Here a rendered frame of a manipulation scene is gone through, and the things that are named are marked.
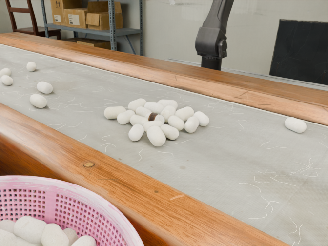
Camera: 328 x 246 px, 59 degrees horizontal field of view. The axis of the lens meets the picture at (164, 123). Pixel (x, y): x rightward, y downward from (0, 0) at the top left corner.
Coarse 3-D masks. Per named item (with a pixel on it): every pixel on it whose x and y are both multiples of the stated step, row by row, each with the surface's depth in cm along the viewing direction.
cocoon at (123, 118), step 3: (126, 111) 45; (129, 111) 45; (132, 111) 45; (120, 114) 44; (123, 114) 44; (126, 114) 44; (129, 114) 44; (132, 114) 45; (135, 114) 45; (117, 117) 44; (120, 117) 44; (123, 117) 44; (126, 117) 44; (129, 117) 44; (117, 120) 44; (120, 120) 44; (123, 120) 44; (126, 120) 44; (129, 120) 44; (120, 123) 44; (123, 123) 44
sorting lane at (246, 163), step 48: (0, 48) 98; (0, 96) 55; (48, 96) 56; (96, 96) 56; (144, 96) 57; (192, 96) 57; (96, 144) 39; (144, 144) 39; (192, 144) 39; (240, 144) 39; (288, 144) 40; (192, 192) 30; (240, 192) 30; (288, 192) 30; (288, 240) 24
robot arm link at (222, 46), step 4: (220, 40) 82; (224, 40) 82; (220, 44) 82; (224, 44) 83; (220, 48) 83; (224, 48) 84; (220, 52) 84; (224, 52) 84; (208, 56) 87; (212, 56) 87; (216, 56) 86; (220, 56) 85; (224, 56) 87
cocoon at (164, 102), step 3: (159, 102) 49; (162, 102) 49; (165, 102) 49; (168, 102) 49; (171, 102) 49; (174, 102) 49; (165, 105) 49; (171, 105) 49; (174, 105) 49; (177, 105) 49
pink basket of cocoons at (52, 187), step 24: (0, 192) 27; (24, 192) 27; (48, 192) 26; (72, 192) 26; (0, 216) 27; (48, 216) 27; (72, 216) 26; (96, 216) 24; (120, 216) 22; (96, 240) 25; (120, 240) 22
